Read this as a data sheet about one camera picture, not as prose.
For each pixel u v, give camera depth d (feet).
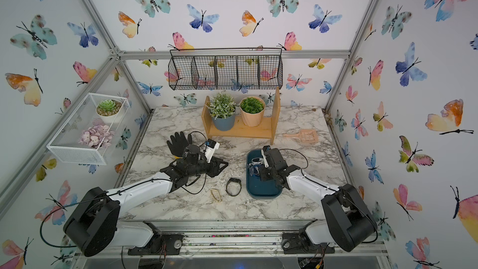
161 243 2.36
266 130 3.33
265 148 2.68
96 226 1.37
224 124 3.12
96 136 2.05
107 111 2.34
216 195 2.82
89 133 2.04
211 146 2.43
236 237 2.53
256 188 2.85
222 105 2.97
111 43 2.90
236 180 2.84
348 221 1.38
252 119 3.22
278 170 2.23
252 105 3.15
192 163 2.23
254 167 2.94
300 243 2.39
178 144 3.49
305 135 3.55
